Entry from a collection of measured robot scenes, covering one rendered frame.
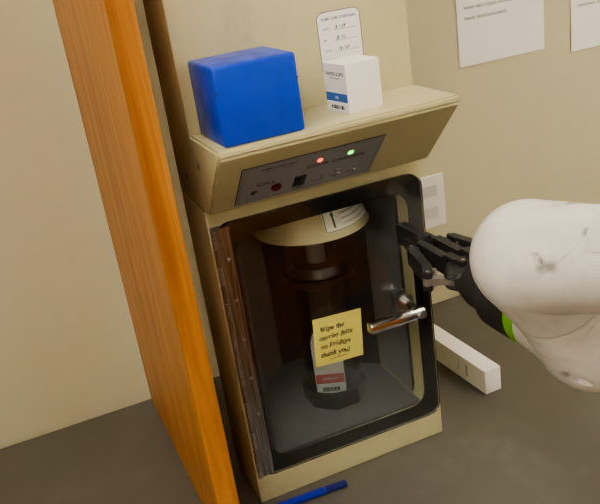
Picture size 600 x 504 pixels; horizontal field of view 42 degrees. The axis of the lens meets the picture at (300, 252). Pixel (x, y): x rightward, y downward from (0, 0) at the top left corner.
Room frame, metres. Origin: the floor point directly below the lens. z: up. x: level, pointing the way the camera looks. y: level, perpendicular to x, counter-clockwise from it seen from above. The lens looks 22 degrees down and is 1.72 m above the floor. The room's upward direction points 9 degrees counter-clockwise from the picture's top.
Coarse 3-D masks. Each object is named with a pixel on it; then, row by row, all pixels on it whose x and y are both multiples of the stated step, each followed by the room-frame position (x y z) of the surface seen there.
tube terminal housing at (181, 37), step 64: (192, 0) 0.97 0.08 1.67; (256, 0) 1.00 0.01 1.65; (320, 0) 1.03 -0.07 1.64; (384, 0) 1.06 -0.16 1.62; (320, 64) 1.02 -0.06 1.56; (384, 64) 1.06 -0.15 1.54; (192, 128) 0.96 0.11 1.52; (192, 192) 1.00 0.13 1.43; (320, 192) 1.02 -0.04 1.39; (384, 448) 1.03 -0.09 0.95
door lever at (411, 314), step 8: (400, 296) 1.04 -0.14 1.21; (408, 296) 1.04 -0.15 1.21; (400, 304) 1.03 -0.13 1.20; (408, 304) 1.02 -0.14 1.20; (400, 312) 0.99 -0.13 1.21; (408, 312) 0.99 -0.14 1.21; (416, 312) 0.99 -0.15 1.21; (424, 312) 0.99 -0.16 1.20; (376, 320) 0.98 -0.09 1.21; (384, 320) 0.98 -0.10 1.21; (392, 320) 0.98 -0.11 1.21; (400, 320) 0.98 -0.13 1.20; (408, 320) 0.98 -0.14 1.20; (368, 328) 0.97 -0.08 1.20; (376, 328) 0.97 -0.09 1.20; (384, 328) 0.97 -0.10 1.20
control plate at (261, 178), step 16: (352, 144) 0.94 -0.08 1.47; (368, 144) 0.95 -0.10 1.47; (288, 160) 0.91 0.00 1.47; (304, 160) 0.92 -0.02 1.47; (336, 160) 0.95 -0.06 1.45; (352, 160) 0.97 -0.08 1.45; (368, 160) 0.98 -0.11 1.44; (240, 176) 0.89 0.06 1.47; (256, 176) 0.91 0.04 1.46; (272, 176) 0.92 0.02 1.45; (288, 176) 0.93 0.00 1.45; (336, 176) 0.98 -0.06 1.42; (240, 192) 0.92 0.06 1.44; (272, 192) 0.95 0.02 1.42
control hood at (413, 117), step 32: (384, 96) 1.02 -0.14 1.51; (416, 96) 0.99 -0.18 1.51; (448, 96) 0.96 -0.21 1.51; (320, 128) 0.90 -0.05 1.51; (352, 128) 0.91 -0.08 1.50; (384, 128) 0.94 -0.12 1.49; (416, 128) 0.97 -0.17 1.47; (224, 160) 0.86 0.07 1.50; (256, 160) 0.88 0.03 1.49; (384, 160) 1.00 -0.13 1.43; (224, 192) 0.91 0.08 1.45; (288, 192) 0.97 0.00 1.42
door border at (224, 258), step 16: (224, 240) 0.96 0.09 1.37; (224, 256) 0.95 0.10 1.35; (224, 272) 0.95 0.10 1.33; (224, 288) 0.95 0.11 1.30; (240, 304) 0.96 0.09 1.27; (240, 320) 0.96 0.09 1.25; (240, 336) 0.95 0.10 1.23; (240, 352) 0.95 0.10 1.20; (240, 368) 0.95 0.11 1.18; (256, 384) 0.96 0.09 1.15; (256, 400) 0.96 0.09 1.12; (256, 416) 0.95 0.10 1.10; (256, 432) 0.95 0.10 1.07; (256, 464) 0.95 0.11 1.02; (272, 464) 0.96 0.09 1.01
